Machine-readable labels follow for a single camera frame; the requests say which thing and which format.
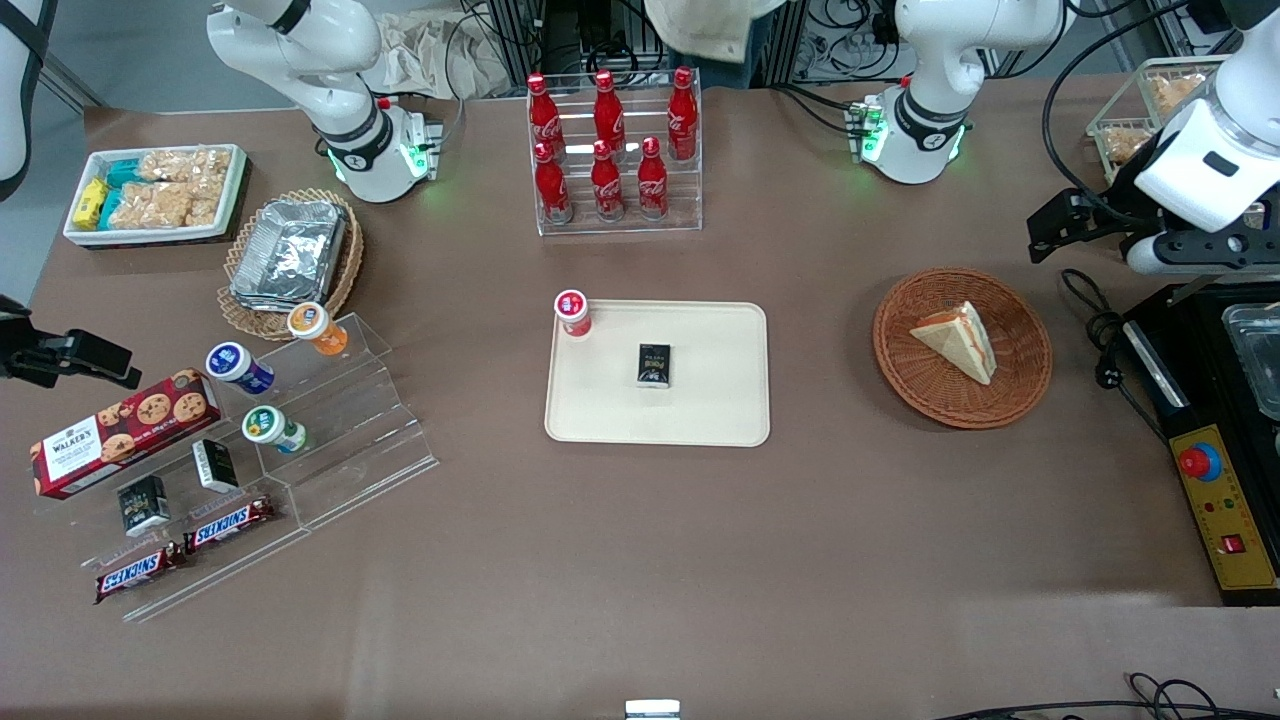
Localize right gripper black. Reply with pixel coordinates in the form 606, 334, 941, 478
0, 295, 143, 391

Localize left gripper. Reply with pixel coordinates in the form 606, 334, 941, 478
1028, 188, 1280, 278

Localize triangular sandwich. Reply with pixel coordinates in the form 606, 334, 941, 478
908, 300, 1000, 387

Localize white rectangular snack tray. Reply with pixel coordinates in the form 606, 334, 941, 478
63, 144, 249, 249

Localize round brown wicker basket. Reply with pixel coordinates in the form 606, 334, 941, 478
871, 266, 1054, 431

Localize silver foil tray stack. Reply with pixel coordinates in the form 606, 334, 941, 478
229, 198, 349, 314

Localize flat wicker mat basket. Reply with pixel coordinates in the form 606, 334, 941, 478
217, 187, 365, 343

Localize beige plastic tray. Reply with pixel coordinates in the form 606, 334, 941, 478
543, 299, 773, 449

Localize red Walkers cookie box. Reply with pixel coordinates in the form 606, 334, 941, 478
29, 368, 224, 501

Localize clear fried snack bag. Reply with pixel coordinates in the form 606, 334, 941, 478
1146, 74, 1213, 119
1100, 124, 1159, 169

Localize metal rod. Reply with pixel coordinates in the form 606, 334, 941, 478
1166, 274, 1236, 308

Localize blue lid small bottle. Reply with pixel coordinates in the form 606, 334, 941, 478
205, 341, 277, 396

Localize yellow snack packet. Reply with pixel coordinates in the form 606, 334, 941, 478
72, 177, 110, 230

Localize clear rice cracker bag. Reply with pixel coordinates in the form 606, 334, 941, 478
110, 181, 196, 230
186, 176, 229, 227
138, 147, 233, 184

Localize green lid small bottle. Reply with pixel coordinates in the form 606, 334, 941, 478
241, 405, 309, 456

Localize black appliance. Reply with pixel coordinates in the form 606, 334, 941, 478
1119, 282, 1280, 608

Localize clear glass container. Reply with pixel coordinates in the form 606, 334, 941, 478
1221, 302, 1280, 422

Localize Snickers chocolate bar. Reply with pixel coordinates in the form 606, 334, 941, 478
94, 541, 189, 605
182, 494, 277, 555

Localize orange lid small bottle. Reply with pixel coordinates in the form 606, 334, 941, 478
287, 301, 350, 358

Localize red emergency stop button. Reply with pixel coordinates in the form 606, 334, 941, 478
1177, 442, 1224, 483

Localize clear acrylic stepped stand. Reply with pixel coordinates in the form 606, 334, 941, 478
30, 312, 441, 624

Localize yellow control panel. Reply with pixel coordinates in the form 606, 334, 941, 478
1169, 424, 1280, 594

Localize clear acrylic bottle rack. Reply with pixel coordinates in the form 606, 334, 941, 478
526, 66, 705, 239

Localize red Coca-Cola bottle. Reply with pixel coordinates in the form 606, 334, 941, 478
666, 65, 700, 163
636, 135, 670, 221
532, 140, 574, 225
526, 72, 567, 153
593, 68, 628, 151
590, 138, 627, 222

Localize person in jeans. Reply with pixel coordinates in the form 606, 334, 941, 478
643, 0, 793, 91

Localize crumpled beige paper bag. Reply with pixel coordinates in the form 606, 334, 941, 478
372, 8, 513, 101

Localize red lid small bottle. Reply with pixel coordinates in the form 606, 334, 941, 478
554, 289, 594, 342

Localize black power cable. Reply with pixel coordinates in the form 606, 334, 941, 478
1059, 267, 1169, 443

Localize white wire rack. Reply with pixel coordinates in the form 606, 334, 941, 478
1086, 55, 1233, 188

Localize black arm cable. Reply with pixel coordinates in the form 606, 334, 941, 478
1040, 0, 1236, 233

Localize black floor cables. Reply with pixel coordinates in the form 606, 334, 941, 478
928, 671, 1280, 720

